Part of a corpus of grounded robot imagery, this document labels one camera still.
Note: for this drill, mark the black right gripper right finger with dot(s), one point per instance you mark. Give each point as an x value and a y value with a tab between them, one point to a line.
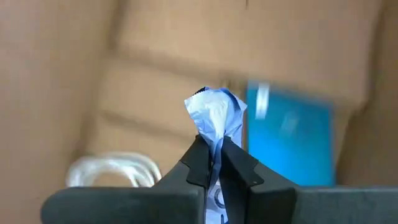
248	186

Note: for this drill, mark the brown cardboard box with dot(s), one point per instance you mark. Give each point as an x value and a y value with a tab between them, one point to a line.
124	62

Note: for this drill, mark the clear plastic bag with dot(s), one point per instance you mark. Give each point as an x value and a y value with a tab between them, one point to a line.
109	158

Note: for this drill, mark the light blue plastic wrapper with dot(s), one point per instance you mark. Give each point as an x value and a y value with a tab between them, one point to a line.
214	112

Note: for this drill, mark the blue packet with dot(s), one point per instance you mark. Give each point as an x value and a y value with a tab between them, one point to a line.
295	149

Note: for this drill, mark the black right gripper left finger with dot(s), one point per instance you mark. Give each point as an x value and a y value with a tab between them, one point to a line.
192	161

